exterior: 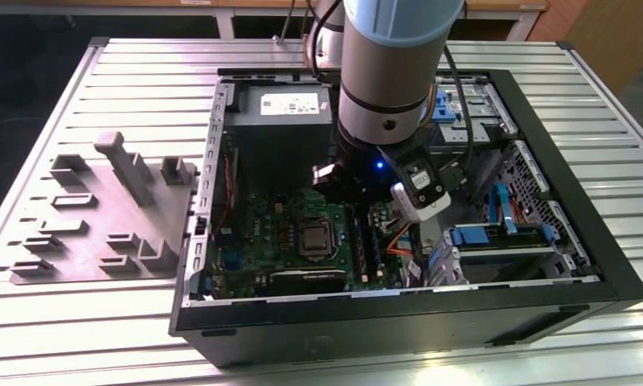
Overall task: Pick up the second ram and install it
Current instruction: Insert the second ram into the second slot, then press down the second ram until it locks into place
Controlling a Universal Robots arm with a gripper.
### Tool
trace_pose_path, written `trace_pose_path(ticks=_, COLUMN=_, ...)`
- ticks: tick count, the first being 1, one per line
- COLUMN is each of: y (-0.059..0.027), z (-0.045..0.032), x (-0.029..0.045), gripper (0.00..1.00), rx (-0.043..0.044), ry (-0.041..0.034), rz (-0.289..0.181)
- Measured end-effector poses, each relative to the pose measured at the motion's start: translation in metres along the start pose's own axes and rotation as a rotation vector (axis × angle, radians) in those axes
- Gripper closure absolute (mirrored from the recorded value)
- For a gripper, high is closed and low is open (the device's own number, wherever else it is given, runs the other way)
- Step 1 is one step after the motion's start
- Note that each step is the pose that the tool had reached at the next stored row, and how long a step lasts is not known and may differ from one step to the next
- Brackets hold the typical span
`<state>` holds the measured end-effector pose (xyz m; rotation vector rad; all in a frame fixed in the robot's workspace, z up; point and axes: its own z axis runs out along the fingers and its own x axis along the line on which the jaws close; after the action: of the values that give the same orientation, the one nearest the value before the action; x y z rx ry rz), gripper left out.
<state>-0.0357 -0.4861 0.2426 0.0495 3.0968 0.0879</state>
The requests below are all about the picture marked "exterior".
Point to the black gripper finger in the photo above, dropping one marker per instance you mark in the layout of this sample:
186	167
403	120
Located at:
322	175

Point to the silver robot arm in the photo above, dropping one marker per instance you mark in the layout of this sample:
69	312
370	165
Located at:
391	80

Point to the grey power supply unit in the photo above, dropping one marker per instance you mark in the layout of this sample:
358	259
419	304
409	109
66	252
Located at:
278	149

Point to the green motherboard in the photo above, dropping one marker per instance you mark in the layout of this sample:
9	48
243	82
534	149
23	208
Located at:
262	209

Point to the silver CPU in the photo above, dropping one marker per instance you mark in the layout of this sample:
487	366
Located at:
314	238

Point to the CPU socket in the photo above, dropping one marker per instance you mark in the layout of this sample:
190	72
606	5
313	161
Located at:
317	255

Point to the blue disk carrier with disk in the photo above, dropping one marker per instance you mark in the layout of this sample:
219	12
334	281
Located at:
468	236

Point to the black graphics card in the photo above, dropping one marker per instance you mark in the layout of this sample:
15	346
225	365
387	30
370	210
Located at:
307	281

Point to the metal drive cage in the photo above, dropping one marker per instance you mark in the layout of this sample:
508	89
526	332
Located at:
487	132

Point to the black open PC case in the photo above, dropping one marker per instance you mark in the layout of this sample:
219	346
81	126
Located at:
353	333

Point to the grey parts rack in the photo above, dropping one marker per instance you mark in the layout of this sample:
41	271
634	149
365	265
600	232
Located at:
117	217

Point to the white framed wooden desk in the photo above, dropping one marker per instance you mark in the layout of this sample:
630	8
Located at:
524	20

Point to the brown wooden cabinet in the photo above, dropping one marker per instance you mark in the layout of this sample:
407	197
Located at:
611	40

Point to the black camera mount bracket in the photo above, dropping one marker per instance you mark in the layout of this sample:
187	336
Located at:
407	154

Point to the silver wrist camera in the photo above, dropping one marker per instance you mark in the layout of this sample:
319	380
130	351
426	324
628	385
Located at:
423	205

